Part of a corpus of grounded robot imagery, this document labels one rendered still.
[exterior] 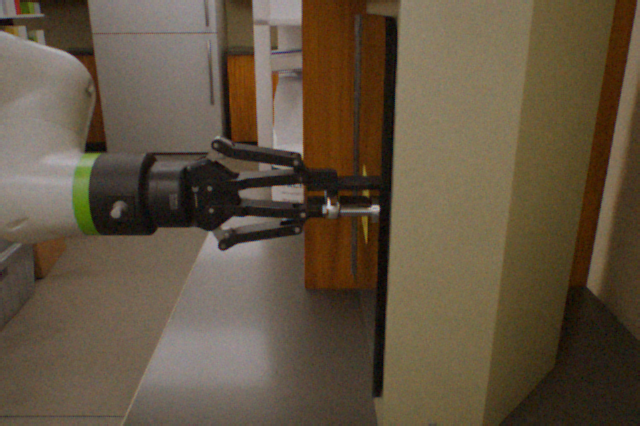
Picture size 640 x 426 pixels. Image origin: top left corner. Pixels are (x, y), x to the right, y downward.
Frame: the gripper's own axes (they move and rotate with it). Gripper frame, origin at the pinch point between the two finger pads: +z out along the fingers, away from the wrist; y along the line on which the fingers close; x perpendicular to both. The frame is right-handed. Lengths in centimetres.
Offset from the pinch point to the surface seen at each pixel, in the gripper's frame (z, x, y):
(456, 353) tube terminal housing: 11.9, -10.8, -13.8
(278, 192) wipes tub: -11, 59, -19
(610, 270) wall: 48, 25, -22
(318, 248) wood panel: -2.0, 26.3, -18.3
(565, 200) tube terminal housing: 25.4, -1.0, -0.6
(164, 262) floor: -88, 235, -119
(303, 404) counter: -4.1, -3.5, -26.0
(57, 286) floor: -138, 206, -119
